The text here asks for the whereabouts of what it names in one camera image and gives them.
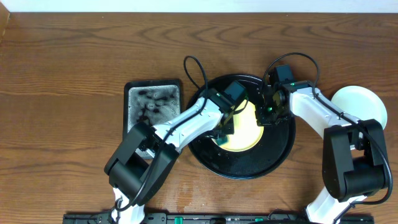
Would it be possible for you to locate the green and yellow sponge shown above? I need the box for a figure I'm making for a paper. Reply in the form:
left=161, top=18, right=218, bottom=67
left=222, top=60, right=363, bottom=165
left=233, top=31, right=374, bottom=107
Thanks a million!
left=215, top=136, right=229, bottom=147

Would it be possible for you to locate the yellow plate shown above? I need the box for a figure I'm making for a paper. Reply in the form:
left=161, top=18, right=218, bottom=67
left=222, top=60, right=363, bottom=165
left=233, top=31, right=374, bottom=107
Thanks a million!
left=220, top=100, right=264, bottom=152

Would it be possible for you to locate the light green plate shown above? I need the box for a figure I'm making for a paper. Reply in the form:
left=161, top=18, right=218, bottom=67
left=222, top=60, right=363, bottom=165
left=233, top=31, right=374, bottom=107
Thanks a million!
left=331, top=86, right=388, bottom=129

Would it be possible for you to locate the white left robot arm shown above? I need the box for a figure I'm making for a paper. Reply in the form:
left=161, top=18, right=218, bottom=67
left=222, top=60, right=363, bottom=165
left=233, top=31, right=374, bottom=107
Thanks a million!
left=104, top=88, right=246, bottom=223

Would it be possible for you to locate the round black tray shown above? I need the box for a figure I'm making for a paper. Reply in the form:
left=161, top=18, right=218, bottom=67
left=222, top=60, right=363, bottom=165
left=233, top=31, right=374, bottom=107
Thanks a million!
left=188, top=74, right=296, bottom=179

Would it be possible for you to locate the black rectangular soapy water tray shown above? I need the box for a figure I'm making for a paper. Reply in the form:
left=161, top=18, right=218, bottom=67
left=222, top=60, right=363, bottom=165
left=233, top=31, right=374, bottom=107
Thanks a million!
left=123, top=79, right=183, bottom=160

